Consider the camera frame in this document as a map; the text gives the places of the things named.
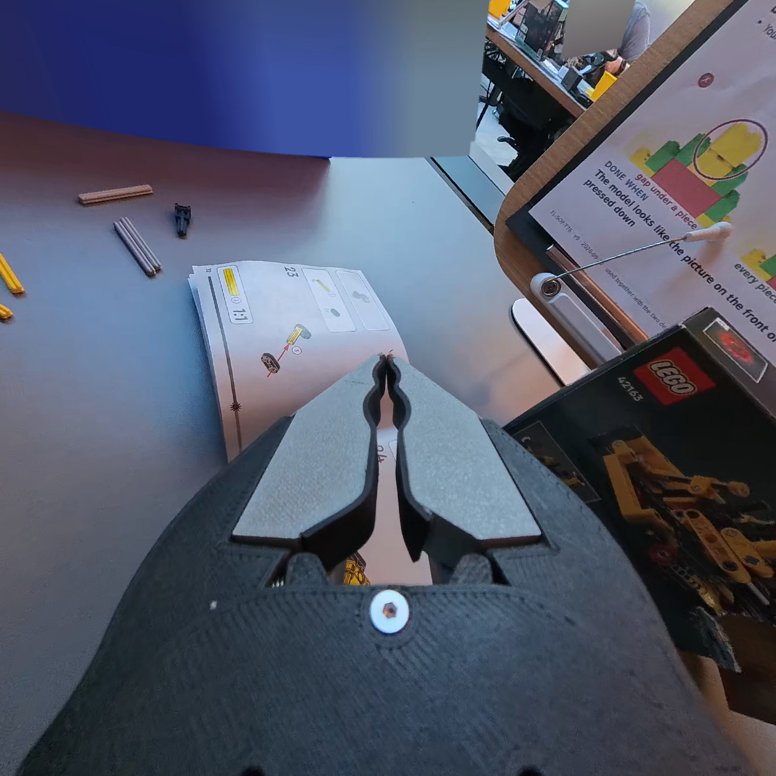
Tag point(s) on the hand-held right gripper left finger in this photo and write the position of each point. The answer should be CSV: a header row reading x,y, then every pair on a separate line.
x,y
309,473

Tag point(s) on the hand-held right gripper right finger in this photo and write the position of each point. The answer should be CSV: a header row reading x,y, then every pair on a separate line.
x,y
467,473

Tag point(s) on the open lego instruction booklet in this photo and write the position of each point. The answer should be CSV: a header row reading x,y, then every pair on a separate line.
x,y
273,315

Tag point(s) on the black lego set box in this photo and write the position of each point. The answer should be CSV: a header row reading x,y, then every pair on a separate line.
x,y
667,485

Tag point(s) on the black lego pin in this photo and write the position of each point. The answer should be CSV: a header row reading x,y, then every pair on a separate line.
x,y
182,218

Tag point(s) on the pale lego axle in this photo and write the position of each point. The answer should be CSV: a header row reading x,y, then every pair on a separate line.
x,y
115,194

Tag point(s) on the wooden document stand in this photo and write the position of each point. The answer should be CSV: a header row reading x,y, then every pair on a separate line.
x,y
512,242

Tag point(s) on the yellow plastic bin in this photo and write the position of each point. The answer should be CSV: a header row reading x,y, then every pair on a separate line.
x,y
604,86

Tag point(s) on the wooden office desk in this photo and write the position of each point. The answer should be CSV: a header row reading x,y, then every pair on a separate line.
x,y
533,66

